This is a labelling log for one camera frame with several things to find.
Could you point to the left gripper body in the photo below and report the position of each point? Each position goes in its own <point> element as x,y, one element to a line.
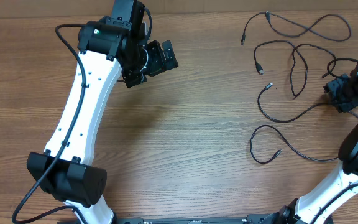
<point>155,59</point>

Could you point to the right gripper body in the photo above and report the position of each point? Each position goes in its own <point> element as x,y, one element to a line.
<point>339,93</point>

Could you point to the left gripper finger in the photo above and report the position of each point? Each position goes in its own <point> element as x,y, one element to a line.
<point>133,77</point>
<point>170,61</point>

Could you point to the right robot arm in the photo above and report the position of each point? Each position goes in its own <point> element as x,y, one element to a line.
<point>335,190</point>

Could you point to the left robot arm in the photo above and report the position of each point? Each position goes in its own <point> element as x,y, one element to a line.
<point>115,48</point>

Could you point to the cardboard wall panel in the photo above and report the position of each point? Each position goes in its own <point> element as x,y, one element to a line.
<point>63,8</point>

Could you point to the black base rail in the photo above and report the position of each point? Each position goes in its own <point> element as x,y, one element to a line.
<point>249,219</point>

